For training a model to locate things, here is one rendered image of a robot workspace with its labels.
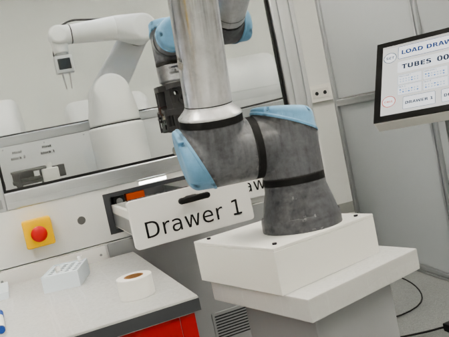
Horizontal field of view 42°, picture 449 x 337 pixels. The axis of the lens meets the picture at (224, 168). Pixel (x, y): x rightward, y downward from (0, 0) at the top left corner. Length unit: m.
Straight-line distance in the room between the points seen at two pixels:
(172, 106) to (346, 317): 0.66
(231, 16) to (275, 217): 0.46
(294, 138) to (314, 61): 4.36
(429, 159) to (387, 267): 2.14
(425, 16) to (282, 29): 1.30
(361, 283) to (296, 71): 0.95
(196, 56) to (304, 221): 0.34
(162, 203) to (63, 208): 0.39
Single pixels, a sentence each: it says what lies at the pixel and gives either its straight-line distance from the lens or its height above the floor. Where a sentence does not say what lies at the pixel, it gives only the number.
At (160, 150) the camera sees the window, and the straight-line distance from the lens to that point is 1.68.
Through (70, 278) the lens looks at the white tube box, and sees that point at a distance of 1.39.
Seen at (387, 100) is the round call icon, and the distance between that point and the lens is 1.83.
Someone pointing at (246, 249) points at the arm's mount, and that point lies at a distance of 1.02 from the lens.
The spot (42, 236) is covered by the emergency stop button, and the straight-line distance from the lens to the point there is 1.55.
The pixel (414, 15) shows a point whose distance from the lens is 3.07.
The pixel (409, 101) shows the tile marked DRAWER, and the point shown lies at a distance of 1.81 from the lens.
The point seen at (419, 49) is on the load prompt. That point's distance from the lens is 1.92.
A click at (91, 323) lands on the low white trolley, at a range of 1.09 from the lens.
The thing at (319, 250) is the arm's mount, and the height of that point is 0.81.
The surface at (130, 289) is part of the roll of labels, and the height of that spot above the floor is 0.78.
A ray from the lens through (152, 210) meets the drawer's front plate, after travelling 1.31.
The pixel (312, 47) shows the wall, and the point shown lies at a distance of 5.40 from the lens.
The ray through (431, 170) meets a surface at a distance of 3.19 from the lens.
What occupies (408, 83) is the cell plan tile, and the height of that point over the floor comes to 1.06.
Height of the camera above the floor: 1.06
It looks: 5 degrees down
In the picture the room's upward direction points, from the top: 12 degrees counter-clockwise
